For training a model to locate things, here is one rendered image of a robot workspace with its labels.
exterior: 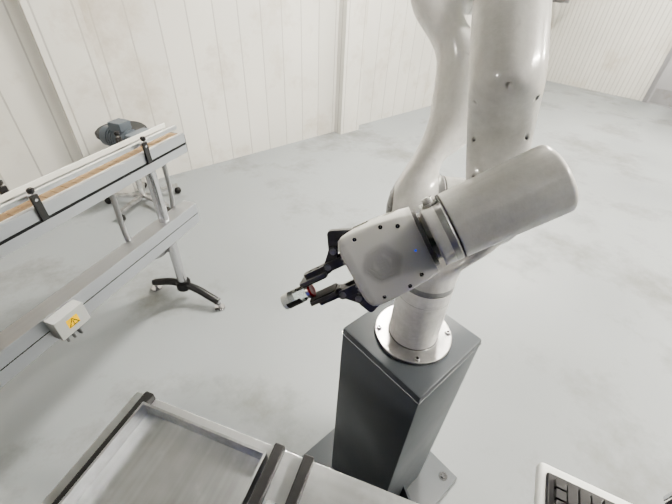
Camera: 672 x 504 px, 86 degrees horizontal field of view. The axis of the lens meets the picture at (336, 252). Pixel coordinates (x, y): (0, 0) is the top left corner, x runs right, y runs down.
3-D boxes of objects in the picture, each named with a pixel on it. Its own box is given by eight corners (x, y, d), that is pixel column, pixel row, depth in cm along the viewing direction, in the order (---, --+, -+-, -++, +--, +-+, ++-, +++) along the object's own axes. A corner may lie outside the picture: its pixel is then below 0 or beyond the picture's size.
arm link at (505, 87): (470, 57, 57) (457, 246, 54) (473, -28, 42) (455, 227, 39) (534, 50, 54) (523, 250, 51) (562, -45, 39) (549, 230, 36)
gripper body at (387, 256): (418, 201, 40) (331, 243, 43) (456, 279, 42) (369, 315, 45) (414, 192, 47) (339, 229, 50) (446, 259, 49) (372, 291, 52)
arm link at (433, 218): (439, 196, 39) (413, 209, 40) (471, 266, 41) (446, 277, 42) (430, 188, 47) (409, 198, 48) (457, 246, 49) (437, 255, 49)
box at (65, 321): (64, 341, 132) (53, 325, 126) (53, 337, 133) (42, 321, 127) (91, 318, 141) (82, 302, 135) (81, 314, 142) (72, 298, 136)
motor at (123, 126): (148, 159, 168) (140, 131, 160) (100, 149, 175) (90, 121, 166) (166, 150, 177) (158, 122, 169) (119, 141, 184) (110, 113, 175)
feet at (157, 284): (220, 314, 204) (216, 296, 196) (148, 291, 216) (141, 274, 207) (228, 304, 210) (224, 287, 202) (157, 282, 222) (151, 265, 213)
